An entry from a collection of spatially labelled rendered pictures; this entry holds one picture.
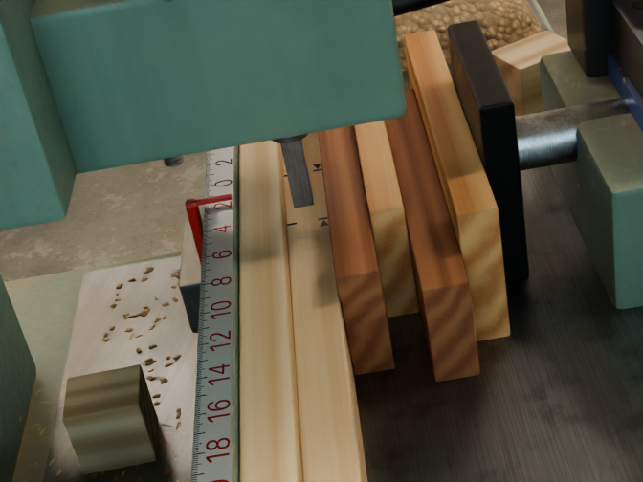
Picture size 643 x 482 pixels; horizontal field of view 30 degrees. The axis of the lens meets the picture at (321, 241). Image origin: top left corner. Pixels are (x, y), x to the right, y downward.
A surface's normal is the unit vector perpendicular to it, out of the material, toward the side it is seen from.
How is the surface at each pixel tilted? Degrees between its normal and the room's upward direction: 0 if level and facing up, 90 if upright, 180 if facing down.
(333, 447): 0
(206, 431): 0
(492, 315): 90
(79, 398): 0
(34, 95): 90
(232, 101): 90
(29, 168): 90
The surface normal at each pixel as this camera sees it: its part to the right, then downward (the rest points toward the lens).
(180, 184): -0.16, -0.83
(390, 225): 0.06, 0.54
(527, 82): 0.45, 0.43
